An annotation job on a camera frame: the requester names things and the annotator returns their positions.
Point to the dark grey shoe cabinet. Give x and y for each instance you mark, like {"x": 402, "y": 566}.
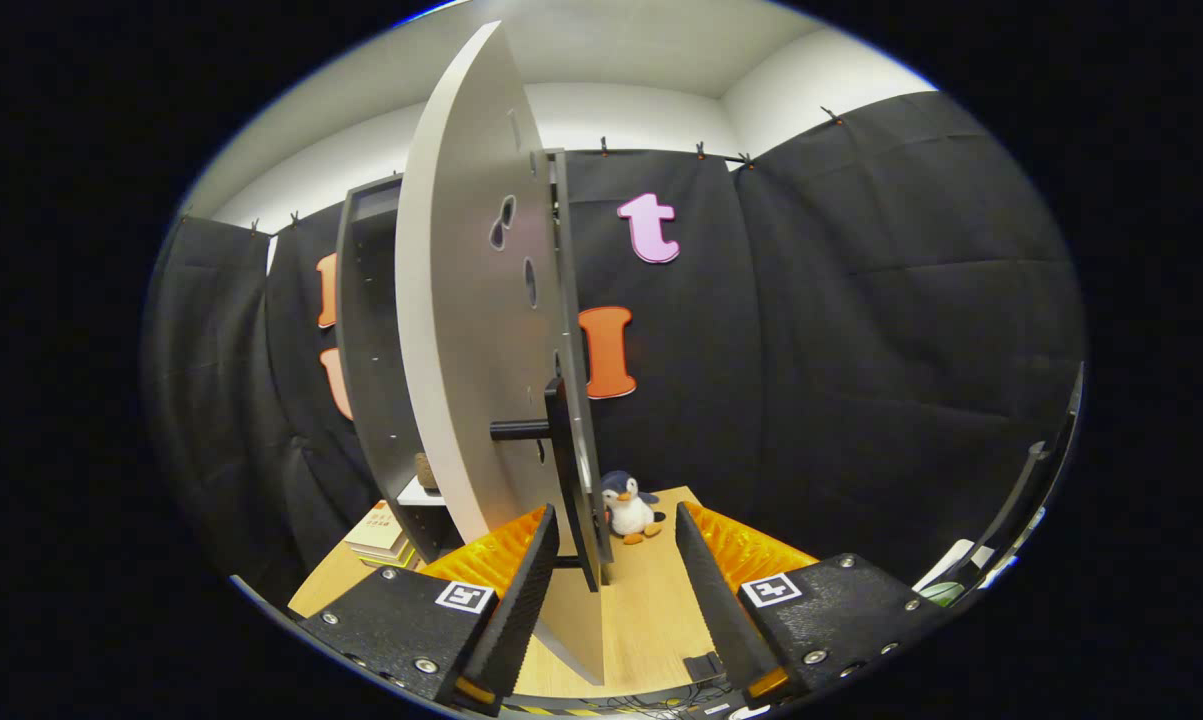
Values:
{"x": 366, "y": 350}

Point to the brown fuzzy slipper shoe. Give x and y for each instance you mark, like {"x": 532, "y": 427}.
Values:
{"x": 426, "y": 472}

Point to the yellow edged book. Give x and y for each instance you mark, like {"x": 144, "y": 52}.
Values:
{"x": 396, "y": 555}

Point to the penguin plush toy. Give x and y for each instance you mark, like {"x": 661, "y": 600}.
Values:
{"x": 629, "y": 515}

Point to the thin dark pole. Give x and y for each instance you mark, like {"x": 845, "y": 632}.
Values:
{"x": 1036, "y": 470}

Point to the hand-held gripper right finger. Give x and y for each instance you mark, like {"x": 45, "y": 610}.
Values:
{"x": 716, "y": 610}

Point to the black backdrop cloth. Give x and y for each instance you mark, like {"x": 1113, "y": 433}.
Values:
{"x": 861, "y": 350}

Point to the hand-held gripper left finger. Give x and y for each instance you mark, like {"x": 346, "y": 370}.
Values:
{"x": 516, "y": 610}

